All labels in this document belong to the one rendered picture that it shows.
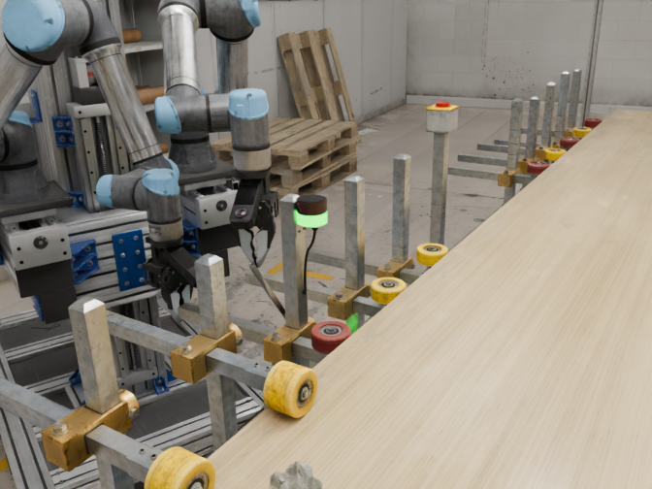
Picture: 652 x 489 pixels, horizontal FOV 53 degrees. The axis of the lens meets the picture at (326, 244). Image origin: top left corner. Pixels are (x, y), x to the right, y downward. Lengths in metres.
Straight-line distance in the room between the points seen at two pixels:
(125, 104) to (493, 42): 7.93
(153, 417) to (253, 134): 1.31
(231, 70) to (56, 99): 0.54
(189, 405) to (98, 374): 1.38
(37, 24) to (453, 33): 8.18
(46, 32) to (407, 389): 0.99
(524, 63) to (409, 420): 8.30
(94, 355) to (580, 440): 0.72
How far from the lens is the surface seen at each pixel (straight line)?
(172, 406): 2.37
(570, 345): 1.32
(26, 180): 1.87
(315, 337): 1.28
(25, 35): 1.51
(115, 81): 1.60
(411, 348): 1.25
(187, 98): 1.37
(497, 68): 9.27
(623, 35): 9.03
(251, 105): 1.26
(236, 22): 1.67
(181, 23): 1.58
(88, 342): 0.97
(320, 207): 1.25
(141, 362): 2.29
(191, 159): 1.98
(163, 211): 1.45
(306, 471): 0.96
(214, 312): 1.14
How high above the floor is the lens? 1.54
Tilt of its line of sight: 21 degrees down
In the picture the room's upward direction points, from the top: 1 degrees counter-clockwise
